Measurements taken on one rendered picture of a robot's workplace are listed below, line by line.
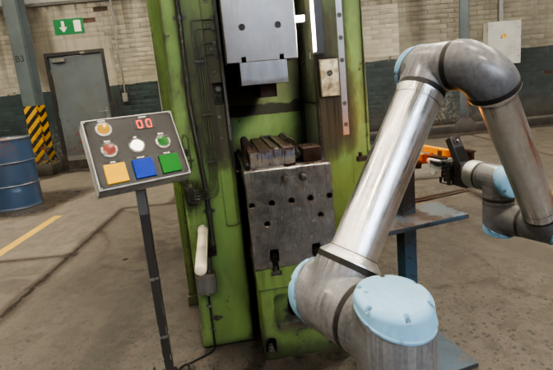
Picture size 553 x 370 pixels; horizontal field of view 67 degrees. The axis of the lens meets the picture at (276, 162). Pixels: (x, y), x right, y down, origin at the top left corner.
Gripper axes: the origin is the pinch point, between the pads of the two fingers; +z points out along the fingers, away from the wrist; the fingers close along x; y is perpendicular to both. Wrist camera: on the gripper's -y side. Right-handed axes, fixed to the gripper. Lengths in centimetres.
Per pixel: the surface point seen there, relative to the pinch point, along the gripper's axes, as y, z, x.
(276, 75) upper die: -36, 41, -45
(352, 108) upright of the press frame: -18, 50, -6
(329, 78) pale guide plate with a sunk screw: -33, 49, -17
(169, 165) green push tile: -6, 31, -94
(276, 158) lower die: -1, 41, -48
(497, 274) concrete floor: 94, 57, 90
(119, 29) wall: -150, 681, -123
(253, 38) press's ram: -52, 42, -53
